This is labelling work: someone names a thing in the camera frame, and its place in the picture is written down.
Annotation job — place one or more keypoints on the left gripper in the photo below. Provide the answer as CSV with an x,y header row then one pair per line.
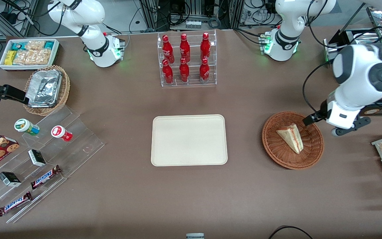
x,y
318,115

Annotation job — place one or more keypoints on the triangular sandwich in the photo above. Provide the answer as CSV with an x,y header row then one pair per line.
x,y
291,136

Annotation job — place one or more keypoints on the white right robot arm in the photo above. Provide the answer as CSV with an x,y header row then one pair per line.
x,y
99,49

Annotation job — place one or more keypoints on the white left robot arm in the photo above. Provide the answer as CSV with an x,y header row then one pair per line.
x,y
360,76

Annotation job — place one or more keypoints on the light wicker basket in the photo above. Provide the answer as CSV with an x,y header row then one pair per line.
x,y
65,88

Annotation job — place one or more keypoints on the brown wicker basket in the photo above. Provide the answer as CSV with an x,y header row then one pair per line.
x,y
277,152

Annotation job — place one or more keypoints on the beige plastic tray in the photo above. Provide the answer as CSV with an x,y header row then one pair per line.
x,y
187,141

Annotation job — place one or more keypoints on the stacked aluminium foil trays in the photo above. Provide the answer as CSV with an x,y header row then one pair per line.
x,y
45,88

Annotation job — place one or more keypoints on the green lid snack cup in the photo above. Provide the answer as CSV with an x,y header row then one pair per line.
x,y
23,125

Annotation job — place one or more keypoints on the yellow snack pack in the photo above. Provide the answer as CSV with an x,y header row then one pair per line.
x,y
10,58

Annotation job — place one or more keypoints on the clear cookie bag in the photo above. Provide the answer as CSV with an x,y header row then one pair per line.
x,y
35,44
31,57

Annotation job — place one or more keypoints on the teal snack pack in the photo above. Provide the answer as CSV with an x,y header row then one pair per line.
x,y
18,45
49,44

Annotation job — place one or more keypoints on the white snack bin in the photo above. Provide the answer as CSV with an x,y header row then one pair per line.
x,y
55,56

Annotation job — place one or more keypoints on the red lid snack cup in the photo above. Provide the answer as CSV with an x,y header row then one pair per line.
x,y
60,132

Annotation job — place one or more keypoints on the small black carton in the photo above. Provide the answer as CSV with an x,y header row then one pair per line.
x,y
9,179
36,158

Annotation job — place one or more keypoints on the clear acrylic stepped stand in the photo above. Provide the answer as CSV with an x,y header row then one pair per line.
x,y
78,146

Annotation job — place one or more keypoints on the black hot food warmer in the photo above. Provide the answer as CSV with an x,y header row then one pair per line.
x,y
350,38

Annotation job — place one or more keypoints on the snickers bar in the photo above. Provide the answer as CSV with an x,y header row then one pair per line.
x,y
45,177
14,203

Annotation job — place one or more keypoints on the red cola bottle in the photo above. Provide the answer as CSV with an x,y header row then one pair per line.
x,y
167,73
167,49
205,48
184,71
184,49
204,71

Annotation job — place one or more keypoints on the clear acrylic bottle rack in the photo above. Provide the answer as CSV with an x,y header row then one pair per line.
x,y
192,83

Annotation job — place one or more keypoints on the grey table edge device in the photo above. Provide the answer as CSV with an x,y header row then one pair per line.
x,y
195,236

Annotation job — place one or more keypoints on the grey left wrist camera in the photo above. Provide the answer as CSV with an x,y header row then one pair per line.
x,y
356,124

